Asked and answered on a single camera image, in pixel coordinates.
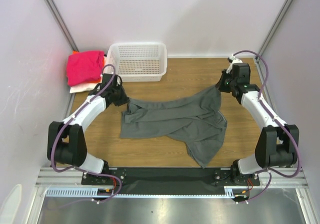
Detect white perforated plastic basket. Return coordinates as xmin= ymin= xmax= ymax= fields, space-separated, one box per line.
xmin=105 ymin=42 xmax=168 ymax=82

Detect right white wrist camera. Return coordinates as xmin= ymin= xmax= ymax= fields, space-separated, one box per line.
xmin=226 ymin=55 xmax=243 ymax=74

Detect aluminium front rail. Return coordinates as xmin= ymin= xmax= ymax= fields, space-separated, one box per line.
xmin=35 ymin=168 xmax=309 ymax=188

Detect orange folded t shirt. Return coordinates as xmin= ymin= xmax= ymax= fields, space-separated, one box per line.
xmin=72 ymin=50 xmax=106 ymax=84

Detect pink folded t shirt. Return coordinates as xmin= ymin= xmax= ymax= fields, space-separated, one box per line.
xmin=66 ymin=50 xmax=105 ymax=86

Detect grey t shirt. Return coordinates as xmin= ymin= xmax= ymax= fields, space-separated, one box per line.
xmin=120 ymin=86 xmax=228 ymax=168

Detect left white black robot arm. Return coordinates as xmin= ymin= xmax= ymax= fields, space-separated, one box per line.
xmin=47 ymin=74 xmax=129 ymax=184

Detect white folded t shirt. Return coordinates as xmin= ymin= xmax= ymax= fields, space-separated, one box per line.
xmin=69 ymin=56 xmax=110 ymax=94

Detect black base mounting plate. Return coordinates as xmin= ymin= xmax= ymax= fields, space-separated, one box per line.
xmin=81 ymin=167 xmax=260 ymax=196

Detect aluminium frame post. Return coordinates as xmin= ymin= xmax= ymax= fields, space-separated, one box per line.
xmin=258 ymin=0 xmax=294 ymax=56
xmin=44 ymin=0 xmax=79 ymax=51

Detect right aluminium frame post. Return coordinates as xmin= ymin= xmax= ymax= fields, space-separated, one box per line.
xmin=258 ymin=0 xmax=294 ymax=56

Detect white slotted cable duct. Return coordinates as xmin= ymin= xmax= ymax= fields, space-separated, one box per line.
xmin=45 ymin=187 xmax=248 ymax=199

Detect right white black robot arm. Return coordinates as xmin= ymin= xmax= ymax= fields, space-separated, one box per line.
xmin=216 ymin=58 xmax=301 ymax=185

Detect left aluminium frame post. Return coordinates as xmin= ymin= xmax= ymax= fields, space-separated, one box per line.
xmin=44 ymin=0 xmax=79 ymax=51

